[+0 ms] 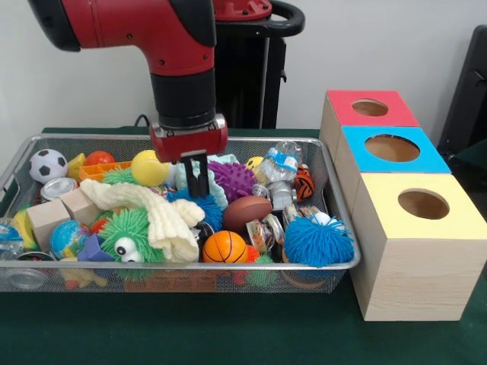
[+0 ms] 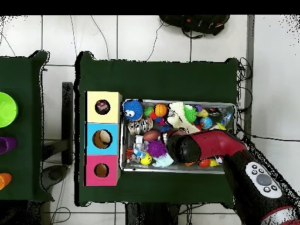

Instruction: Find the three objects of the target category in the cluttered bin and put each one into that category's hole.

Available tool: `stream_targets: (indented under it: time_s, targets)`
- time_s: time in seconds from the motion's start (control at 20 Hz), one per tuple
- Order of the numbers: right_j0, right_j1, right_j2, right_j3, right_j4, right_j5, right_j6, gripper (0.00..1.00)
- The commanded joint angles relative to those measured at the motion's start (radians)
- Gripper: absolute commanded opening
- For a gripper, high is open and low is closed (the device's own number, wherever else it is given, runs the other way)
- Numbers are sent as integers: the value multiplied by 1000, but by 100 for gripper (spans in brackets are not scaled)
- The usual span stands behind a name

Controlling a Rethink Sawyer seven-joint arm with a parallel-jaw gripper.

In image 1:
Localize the pale wooden cube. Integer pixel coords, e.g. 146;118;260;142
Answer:
26;199;72;252

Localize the blue puffer toy with eyes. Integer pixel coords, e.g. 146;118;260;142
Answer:
283;215;355;266

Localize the orange toy basketball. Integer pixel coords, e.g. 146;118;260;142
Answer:
202;230;250;264

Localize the dark green table cloth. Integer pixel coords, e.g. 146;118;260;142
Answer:
0;127;487;365
454;142;487;198

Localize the brown toy football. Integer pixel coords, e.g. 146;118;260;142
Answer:
223;195;273;233

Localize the globe print ball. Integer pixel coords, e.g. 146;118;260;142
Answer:
49;219;91;261

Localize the cream knitted cloth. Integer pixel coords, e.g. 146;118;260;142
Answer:
79;179;206;263

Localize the silver mesh bin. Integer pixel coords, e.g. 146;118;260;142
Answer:
0;133;361;294

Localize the green stringy puffer ball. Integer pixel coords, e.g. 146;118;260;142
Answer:
98;207;168;264

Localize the plain yellow ball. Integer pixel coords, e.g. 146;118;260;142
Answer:
131;150;170;187

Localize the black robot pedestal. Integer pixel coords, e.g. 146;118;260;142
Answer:
212;0;306;129

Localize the light blue cloth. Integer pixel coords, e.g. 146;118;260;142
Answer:
173;154;229;210

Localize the black and white soccer ball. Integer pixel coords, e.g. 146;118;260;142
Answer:
29;148;68;184

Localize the wooden box with three holes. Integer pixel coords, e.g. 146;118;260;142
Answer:
318;90;487;322

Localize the purple spiky ball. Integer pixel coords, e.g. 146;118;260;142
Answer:
207;161;258;198

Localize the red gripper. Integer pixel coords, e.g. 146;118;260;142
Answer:
149;127;229;199

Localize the black monitor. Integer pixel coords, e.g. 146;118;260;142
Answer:
437;24;487;153

